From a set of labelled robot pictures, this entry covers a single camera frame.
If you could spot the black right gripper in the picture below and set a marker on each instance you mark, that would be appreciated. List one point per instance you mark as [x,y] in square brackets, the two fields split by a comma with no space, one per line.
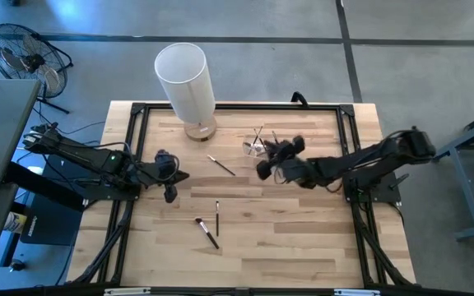
[298,170]

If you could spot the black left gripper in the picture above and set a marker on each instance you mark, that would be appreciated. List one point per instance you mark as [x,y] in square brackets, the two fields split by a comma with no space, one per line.
[159,172]

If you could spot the thin silver-ferrule makeup brush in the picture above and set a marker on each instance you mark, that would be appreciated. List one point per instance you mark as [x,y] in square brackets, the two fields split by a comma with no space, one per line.
[221,165]

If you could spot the thick black white-ferrule brush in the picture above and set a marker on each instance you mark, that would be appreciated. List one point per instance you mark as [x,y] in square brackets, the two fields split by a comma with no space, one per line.
[207,233]

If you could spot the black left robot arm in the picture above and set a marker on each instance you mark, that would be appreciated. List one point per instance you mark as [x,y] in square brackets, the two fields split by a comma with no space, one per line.
[85,154]

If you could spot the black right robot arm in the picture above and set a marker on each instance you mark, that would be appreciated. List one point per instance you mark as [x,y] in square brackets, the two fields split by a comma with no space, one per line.
[364,158]

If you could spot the clear plastic organizer container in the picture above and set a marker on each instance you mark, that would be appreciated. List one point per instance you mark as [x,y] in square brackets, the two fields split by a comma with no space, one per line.
[251,153]

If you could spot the black table clamp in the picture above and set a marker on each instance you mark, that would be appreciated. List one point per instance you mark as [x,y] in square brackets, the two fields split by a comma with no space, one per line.
[299,98]

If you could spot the white cylinder lamp wooden base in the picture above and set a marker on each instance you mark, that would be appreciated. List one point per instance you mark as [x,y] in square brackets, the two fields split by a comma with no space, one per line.
[183,78]

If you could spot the black desk leg beam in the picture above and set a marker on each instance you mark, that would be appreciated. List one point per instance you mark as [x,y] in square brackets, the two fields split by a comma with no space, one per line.
[56,194]

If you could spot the white label strip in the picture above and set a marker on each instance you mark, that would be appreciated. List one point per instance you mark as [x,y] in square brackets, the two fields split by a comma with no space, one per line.
[126,291]
[357,292]

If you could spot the black floor case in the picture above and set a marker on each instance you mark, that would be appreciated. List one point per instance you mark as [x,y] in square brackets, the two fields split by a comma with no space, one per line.
[52,222]

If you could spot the yellow white labelled bottle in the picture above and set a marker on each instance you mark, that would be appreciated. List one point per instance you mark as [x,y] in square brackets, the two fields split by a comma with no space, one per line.
[15,222]

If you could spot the grey desk top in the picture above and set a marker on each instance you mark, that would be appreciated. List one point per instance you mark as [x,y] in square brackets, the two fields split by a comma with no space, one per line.
[2,127]

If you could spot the black caster wheel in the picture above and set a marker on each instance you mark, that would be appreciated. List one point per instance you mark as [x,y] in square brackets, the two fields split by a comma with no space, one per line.
[17,265]

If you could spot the black floor fan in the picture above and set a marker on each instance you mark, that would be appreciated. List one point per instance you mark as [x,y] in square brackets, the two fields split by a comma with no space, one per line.
[27,61]

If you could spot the black aluminium table frame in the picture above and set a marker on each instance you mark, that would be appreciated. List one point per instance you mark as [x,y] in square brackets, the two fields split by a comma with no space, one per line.
[241,107]

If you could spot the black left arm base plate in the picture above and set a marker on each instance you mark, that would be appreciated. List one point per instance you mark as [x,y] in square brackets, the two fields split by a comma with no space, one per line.
[105,194]

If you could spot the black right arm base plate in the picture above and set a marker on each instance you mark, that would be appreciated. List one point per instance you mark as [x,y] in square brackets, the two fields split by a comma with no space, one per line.
[385,194]

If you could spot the blue-grey table frame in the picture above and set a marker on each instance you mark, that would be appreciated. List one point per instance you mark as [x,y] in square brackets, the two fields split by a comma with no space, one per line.
[473,197]

